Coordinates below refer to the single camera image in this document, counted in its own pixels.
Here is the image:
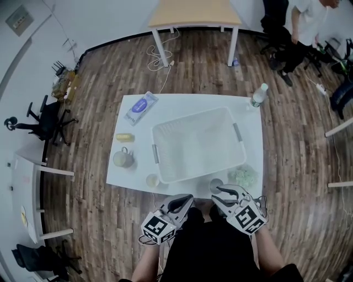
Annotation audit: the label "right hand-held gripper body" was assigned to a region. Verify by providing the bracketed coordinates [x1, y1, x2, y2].
[226, 196, 268, 236]

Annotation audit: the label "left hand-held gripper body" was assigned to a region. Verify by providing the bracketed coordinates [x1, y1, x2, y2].
[140, 209, 177, 245]

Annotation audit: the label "grey cup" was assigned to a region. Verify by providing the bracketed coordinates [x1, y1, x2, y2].
[208, 178, 224, 193]

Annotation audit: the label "small beige cup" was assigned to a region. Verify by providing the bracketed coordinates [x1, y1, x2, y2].
[145, 173, 161, 188]

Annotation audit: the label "white plastic basket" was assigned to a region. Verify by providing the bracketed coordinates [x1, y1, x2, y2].
[151, 106, 247, 185]

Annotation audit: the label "grey mug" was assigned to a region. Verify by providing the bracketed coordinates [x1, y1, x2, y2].
[112, 146, 136, 169]

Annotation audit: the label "person's left forearm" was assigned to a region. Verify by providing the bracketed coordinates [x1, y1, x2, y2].
[132, 243, 166, 282]

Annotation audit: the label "person's right forearm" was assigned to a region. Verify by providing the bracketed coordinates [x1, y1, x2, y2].
[255, 232, 285, 276]

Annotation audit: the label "green crumpled cloth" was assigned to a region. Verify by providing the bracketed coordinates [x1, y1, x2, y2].
[227, 165, 259, 188]

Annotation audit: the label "person's black clothing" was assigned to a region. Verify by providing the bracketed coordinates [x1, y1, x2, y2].
[118, 206, 304, 282]

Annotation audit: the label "yellow sponge bar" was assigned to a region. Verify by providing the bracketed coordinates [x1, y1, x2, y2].
[115, 133, 136, 143]

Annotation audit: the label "clear water bottle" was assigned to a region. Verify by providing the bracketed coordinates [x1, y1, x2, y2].
[249, 83, 269, 109]

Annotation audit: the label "white desk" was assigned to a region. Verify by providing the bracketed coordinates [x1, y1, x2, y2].
[325, 117, 353, 138]
[328, 181, 353, 189]

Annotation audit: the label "wet wipes packet purple label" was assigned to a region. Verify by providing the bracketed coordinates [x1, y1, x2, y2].
[123, 90, 160, 127]

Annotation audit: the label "black office chair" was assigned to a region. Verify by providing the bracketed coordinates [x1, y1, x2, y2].
[303, 40, 336, 78]
[330, 38, 353, 75]
[11, 239, 83, 280]
[4, 95, 79, 147]
[259, 0, 293, 60]

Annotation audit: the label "wooden table white legs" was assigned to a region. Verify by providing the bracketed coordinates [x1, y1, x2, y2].
[148, 0, 243, 68]

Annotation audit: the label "long white cable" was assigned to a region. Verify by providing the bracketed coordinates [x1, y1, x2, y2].
[304, 77, 353, 215]

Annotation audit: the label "coiled white cable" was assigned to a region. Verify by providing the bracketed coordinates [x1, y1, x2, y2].
[146, 27, 180, 71]

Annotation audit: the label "white wall socket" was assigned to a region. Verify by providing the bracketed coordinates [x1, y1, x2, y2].
[63, 38, 78, 52]

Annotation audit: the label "grey wall panel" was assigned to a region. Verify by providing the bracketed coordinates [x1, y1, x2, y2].
[5, 4, 34, 37]

